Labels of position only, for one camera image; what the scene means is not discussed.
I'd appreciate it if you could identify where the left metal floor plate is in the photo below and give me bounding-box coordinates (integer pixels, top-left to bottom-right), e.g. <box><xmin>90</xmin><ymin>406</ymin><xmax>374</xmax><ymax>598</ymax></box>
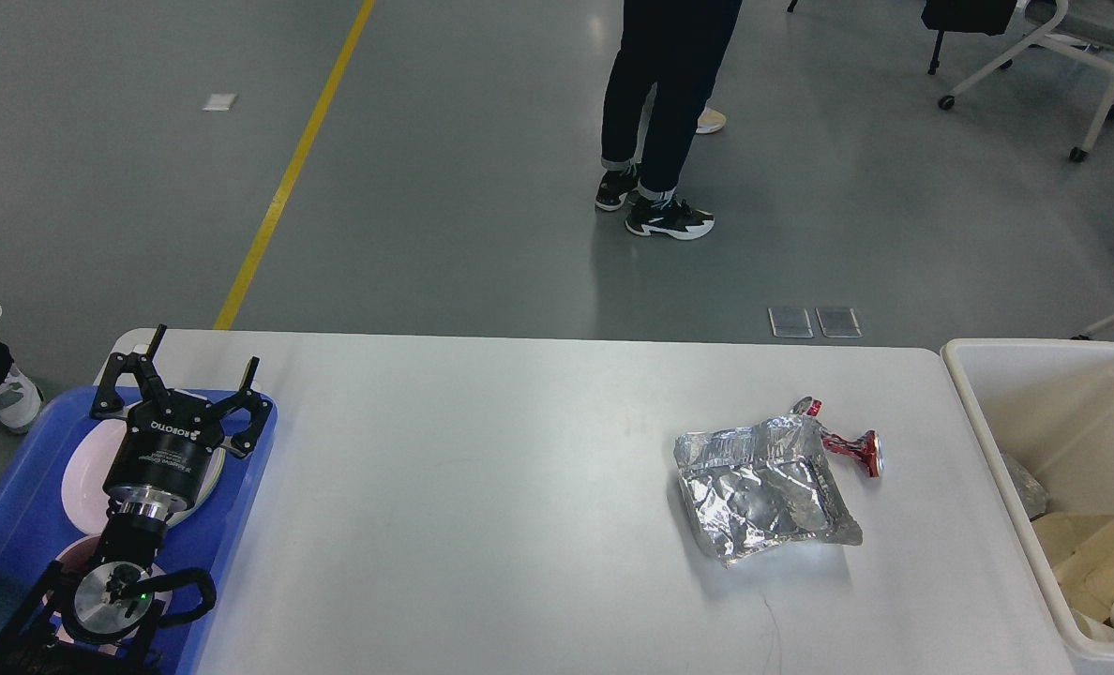
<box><xmin>768</xmin><ymin>307</ymin><xmax>815</xmax><ymax>340</ymax></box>

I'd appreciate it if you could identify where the brown paper sheet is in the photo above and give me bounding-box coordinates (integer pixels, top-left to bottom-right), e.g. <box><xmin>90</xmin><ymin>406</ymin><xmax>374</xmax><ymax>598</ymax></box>
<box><xmin>1030</xmin><ymin>512</ymin><xmax>1114</xmax><ymax>623</ymax></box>

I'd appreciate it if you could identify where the blue plastic tray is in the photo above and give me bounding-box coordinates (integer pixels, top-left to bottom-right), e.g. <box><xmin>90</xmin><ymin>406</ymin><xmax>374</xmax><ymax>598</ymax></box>
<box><xmin>0</xmin><ymin>384</ymin><xmax>279</xmax><ymax>675</ymax></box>

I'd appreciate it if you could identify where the white sneaker at left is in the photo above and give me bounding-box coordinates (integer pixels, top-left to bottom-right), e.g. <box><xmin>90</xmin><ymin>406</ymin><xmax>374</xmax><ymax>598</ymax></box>
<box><xmin>0</xmin><ymin>340</ymin><xmax>43</xmax><ymax>433</ymax></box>

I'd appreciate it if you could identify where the metal floor plate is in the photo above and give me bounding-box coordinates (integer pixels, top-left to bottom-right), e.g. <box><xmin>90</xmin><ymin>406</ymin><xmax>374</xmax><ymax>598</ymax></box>
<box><xmin>815</xmin><ymin>307</ymin><xmax>863</xmax><ymax>340</ymax></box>
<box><xmin>768</xmin><ymin>307</ymin><xmax>815</xmax><ymax>340</ymax></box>

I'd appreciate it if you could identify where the person in black trousers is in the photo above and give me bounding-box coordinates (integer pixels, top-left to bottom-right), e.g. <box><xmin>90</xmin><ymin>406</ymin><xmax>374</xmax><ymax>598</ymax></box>
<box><xmin>595</xmin><ymin>1</ymin><xmax>742</xmax><ymax>242</ymax></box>

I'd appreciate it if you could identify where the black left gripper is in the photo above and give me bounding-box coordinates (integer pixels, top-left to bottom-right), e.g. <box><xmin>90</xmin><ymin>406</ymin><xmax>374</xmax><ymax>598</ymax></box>
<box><xmin>87</xmin><ymin>324</ymin><xmax>272</xmax><ymax>517</ymax></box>

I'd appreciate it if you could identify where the white office chair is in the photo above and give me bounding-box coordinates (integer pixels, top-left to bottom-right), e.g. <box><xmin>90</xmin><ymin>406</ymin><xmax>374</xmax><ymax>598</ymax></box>
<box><xmin>936</xmin><ymin>1</ymin><xmax>1114</xmax><ymax>162</ymax></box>

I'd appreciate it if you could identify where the person with white sneakers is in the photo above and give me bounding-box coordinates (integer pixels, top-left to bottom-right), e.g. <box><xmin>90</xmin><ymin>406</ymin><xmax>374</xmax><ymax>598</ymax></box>
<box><xmin>695</xmin><ymin>106</ymin><xmax>729</xmax><ymax>134</ymax></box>

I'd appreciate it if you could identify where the pink plate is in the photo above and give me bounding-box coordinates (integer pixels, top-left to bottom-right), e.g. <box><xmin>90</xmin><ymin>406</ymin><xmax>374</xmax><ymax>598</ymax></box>
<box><xmin>60</xmin><ymin>398</ymin><xmax>228</xmax><ymax>528</ymax></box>

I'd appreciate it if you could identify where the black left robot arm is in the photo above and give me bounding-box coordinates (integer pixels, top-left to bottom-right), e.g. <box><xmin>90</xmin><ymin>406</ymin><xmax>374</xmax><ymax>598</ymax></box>
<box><xmin>0</xmin><ymin>326</ymin><xmax>276</xmax><ymax>674</ymax></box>

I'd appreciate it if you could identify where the cream plastic bin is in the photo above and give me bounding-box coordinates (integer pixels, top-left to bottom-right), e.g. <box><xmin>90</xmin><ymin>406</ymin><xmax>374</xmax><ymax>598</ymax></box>
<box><xmin>942</xmin><ymin>338</ymin><xmax>1114</xmax><ymax>674</ymax></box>

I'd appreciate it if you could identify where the aluminium foil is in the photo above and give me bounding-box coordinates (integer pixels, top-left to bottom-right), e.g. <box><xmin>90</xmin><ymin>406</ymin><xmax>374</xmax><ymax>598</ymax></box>
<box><xmin>672</xmin><ymin>413</ymin><xmax>863</xmax><ymax>565</ymax></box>

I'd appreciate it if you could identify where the small red object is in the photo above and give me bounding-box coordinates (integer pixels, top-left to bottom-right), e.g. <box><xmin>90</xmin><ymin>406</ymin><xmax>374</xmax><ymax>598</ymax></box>
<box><xmin>791</xmin><ymin>397</ymin><xmax>885</xmax><ymax>479</ymax></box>

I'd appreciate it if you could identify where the white floor label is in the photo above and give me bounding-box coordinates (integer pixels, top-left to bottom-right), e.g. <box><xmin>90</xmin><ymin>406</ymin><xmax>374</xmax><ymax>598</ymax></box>
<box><xmin>202</xmin><ymin>92</ymin><xmax>238</xmax><ymax>113</ymax></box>

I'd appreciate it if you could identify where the clear plastic wrap in bin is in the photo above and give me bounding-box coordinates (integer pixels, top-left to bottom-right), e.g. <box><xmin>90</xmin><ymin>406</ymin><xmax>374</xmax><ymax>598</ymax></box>
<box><xmin>1001</xmin><ymin>453</ymin><xmax>1051</xmax><ymax>521</ymax></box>

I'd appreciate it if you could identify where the right metal floor plate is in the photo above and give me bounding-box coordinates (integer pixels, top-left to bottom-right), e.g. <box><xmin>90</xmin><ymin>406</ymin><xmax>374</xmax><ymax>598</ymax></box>
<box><xmin>815</xmin><ymin>307</ymin><xmax>863</xmax><ymax>340</ymax></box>

